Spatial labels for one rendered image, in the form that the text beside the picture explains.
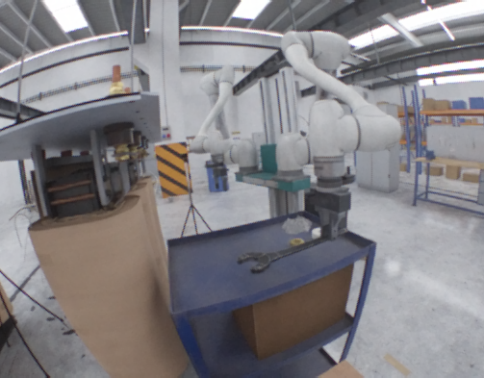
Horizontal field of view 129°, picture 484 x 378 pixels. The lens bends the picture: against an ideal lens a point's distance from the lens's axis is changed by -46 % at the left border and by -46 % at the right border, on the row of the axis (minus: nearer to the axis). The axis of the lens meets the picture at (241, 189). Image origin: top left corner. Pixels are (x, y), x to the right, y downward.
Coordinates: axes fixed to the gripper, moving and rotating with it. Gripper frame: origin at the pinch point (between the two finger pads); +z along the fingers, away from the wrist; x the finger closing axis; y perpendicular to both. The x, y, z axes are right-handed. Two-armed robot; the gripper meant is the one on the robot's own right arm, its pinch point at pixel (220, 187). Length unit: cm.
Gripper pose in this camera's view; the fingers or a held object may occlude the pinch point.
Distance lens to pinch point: 146.8
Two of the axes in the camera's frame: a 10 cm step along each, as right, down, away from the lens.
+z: 1.0, 9.7, 2.0
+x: -5.1, -1.3, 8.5
